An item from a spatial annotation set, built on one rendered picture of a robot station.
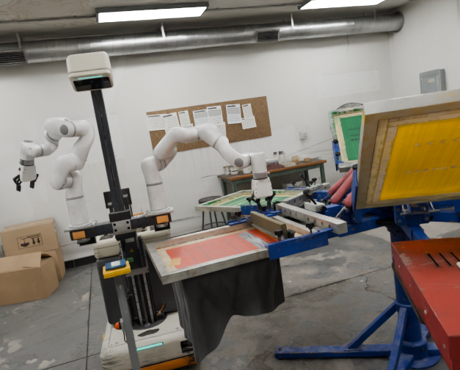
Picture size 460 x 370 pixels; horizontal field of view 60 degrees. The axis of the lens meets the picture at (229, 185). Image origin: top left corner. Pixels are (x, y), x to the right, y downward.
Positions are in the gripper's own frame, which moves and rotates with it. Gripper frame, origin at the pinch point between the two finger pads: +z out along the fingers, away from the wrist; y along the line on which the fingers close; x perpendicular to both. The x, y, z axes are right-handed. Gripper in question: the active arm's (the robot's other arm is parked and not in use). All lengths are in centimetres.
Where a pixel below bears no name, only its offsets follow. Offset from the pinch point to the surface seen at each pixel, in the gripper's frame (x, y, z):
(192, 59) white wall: -381, -72, -143
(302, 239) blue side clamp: 30.6, -4.3, 11.7
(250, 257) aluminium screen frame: 29.5, 21.3, 14.2
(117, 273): -5, 78, 18
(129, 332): -9, 78, 51
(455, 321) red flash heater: 132, 15, 0
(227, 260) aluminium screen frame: 29.6, 31.9, 13.3
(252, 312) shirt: 22, 22, 43
